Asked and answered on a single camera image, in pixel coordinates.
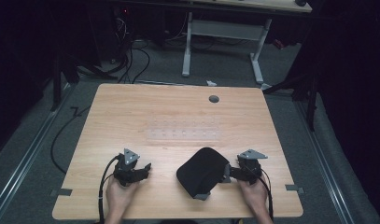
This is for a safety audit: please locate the right hand-held gripper cable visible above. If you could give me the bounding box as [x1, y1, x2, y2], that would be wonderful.
[243, 164, 274, 221]

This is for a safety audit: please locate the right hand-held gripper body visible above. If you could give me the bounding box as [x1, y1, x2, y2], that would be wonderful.
[230, 148, 269, 185]

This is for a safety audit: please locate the grey tape strip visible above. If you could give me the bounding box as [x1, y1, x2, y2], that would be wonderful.
[285, 184, 305, 195]
[49, 188, 73, 197]

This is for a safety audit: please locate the white metal desk frame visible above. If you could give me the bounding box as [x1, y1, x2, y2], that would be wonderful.
[181, 11, 274, 88]

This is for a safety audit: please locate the hand-held gripper cable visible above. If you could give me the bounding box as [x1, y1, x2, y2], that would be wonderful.
[243, 164, 274, 221]
[97, 154, 120, 224]

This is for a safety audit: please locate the black cloth pouch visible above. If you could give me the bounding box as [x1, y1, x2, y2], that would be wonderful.
[176, 147, 232, 200]

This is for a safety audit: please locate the black metal stand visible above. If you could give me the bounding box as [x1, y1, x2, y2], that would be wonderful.
[261, 59, 321, 133]
[49, 46, 81, 112]

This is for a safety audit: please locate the bundle of black cables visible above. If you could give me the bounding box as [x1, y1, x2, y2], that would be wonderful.
[114, 17, 152, 85]

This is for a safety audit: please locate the person's left hand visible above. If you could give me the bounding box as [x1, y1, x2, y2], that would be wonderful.
[105, 178, 141, 217]

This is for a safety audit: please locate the black floor cable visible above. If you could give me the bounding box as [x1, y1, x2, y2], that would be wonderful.
[49, 105, 92, 175]

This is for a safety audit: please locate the clear plastic sheet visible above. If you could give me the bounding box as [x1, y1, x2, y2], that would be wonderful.
[146, 117, 223, 142]

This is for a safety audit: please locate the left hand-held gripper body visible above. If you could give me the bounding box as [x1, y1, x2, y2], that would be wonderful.
[113, 147, 146, 188]

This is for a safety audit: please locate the metal floor rail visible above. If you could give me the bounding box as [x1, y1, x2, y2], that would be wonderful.
[0, 82, 74, 218]
[293, 98, 356, 224]

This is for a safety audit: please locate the left hand-held gripper cable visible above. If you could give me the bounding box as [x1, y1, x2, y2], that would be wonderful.
[97, 154, 120, 224]

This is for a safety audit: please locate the person's right hand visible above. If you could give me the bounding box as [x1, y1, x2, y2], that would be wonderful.
[238, 176, 271, 219]

